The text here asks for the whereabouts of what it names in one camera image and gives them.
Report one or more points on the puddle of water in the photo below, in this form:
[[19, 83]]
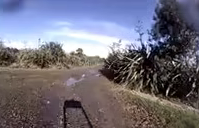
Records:
[[72, 81]]

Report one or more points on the clump of flax and trees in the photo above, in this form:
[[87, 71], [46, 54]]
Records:
[[147, 70]]

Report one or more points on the row of flax bushes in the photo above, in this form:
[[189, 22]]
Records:
[[47, 55]]

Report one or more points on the muddy brown dirt track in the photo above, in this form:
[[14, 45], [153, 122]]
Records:
[[37, 96]]

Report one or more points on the green grass field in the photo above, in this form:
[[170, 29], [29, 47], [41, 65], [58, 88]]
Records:
[[160, 113]]

